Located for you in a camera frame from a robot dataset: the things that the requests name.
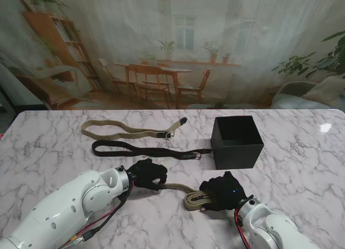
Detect red black right arm cables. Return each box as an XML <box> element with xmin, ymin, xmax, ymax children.
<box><xmin>233</xmin><ymin>205</ymin><xmax>253</xmax><ymax>249</ymax></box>

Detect red black left arm cables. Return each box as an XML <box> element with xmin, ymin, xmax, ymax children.
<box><xmin>60</xmin><ymin>184</ymin><xmax>134</xmax><ymax>246</ymax></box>

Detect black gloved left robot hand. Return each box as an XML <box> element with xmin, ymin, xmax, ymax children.
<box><xmin>126</xmin><ymin>159</ymin><xmax>168</xmax><ymax>192</ymax></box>

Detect red black arm cables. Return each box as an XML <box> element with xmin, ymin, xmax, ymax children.
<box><xmin>60</xmin><ymin>184</ymin><xmax>134</xmax><ymax>246</ymax></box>
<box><xmin>233</xmin><ymin>205</ymin><xmax>253</xmax><ymax>249</ymax></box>

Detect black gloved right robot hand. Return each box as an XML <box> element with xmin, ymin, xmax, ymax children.
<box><xmin>198</xmin><ymin>171</ymin><xmax>254</xmax><ymax>212</ymax></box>

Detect black woven belt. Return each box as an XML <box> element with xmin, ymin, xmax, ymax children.
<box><xmin>92</xmin><ymin>140</ymin><xmax>213</xmax><ymax>161</ymax></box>

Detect beige braided belt silver buckle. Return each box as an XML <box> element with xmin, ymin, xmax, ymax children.
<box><xmin>157</xmin><ymin>182</ymin><xmax>216</xmax><ymax>211</ymax></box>
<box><xmin>81</xmin><ymin>117</ymin><xmax>188</xmax><ymax>140</ymax></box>

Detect printed room scene backdrop curtain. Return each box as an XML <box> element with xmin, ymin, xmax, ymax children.
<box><xmin>0</xmin><ymin>0</ymin><xmax>345</xmax><ymax>111</ymax></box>

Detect black square storage box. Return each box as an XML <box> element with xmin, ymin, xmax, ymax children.
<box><xmin>211</xmin><ymin>115</ymin><xmax>264</xmax><ymax>170</ymax></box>

